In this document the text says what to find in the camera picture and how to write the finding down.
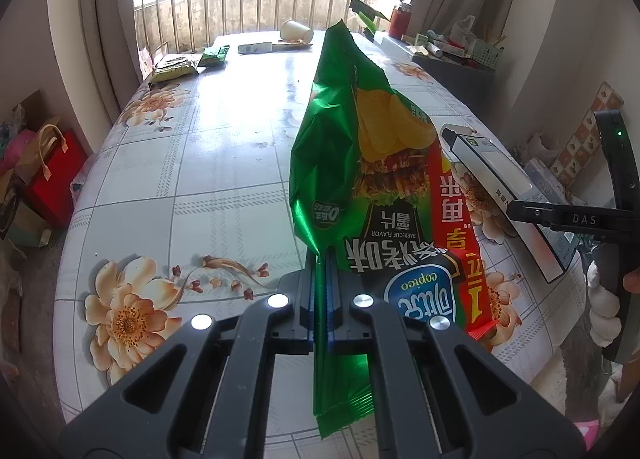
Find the small green snack packet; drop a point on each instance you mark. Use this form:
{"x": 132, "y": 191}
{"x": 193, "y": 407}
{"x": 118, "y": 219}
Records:
{"x": 214, "y": 57}

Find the small white carton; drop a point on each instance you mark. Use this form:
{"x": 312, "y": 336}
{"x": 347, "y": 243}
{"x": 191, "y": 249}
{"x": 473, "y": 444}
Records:
{"x": 255, "y": 47}

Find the green paper bag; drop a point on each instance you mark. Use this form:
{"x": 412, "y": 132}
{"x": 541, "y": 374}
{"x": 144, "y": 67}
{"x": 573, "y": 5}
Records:
{"x": 30, "y": 231}

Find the red gift bag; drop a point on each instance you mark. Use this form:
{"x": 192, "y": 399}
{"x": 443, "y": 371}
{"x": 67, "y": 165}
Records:
{"x": 55, "y": 179}

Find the pink printed cloth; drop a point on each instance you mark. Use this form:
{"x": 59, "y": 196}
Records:
{"x": 585, "y": 429}

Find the person's right hand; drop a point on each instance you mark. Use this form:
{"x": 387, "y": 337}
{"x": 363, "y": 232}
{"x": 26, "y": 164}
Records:
{"x": 602, "y": 304}

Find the toilet paper pack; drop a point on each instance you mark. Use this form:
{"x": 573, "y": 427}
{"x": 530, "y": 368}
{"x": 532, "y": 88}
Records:
{"x": 547, "y": 181}

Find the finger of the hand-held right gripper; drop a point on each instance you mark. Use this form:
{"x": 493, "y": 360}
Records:
{"x": 532, "y": 214}

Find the long white black carton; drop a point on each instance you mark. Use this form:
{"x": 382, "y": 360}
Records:
{"x": 500, "y": 174}

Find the metal window railing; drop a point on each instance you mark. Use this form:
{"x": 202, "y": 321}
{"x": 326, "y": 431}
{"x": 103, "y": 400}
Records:
{"x": 241, "y": 9}

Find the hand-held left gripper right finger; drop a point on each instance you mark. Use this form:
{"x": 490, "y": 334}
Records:
{"x": 332, "y": 309}

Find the red thermos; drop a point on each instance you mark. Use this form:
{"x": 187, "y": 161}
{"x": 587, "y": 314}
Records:
{"x": 400, "y": 21}

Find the green plastic storage basket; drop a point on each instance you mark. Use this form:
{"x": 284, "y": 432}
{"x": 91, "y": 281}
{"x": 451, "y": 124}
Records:
{"x": 485, "y": 54}

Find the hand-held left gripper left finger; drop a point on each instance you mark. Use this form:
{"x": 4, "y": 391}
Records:
{"x": 309, "y": 319}

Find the white plastic bag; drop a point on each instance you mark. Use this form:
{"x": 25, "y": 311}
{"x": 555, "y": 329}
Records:
{"x": 462, "y": 31}
{"x": 537, "y": 146}

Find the cardboard box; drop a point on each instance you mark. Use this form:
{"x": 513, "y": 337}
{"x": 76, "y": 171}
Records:
{"x": 35, "y": 109}

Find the black green carton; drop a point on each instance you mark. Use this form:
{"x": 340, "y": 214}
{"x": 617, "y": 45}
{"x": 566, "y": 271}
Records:
{"x": 367, "y": 14}

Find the grey cabinet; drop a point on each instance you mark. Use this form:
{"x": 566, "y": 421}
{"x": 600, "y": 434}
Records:
{"x": 450, "y": 76}

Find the paper cup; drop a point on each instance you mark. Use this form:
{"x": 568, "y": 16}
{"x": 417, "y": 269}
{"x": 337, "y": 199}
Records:
{"x": 295, "y": 30}

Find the patterned paper roll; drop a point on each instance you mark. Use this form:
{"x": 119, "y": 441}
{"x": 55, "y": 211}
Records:
{"x": 585, "y": 139}

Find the group of small toiletry cartons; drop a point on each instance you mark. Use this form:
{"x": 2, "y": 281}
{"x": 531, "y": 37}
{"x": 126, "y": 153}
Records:
{"x": 435, "y": 45}

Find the floral tablecloth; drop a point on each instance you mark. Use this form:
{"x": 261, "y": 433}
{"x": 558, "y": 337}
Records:
{"x": 200, "y": 189}

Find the pink bag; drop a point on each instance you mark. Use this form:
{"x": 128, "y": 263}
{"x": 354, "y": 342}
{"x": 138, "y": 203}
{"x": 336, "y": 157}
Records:
{"x": 17, "y": 151}

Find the olive snack packet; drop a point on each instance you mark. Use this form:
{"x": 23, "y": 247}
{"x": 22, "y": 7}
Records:
{"x": 172, "y": 70}

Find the green chip bag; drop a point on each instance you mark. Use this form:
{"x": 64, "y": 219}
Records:
{"x": 340, "y": 139}

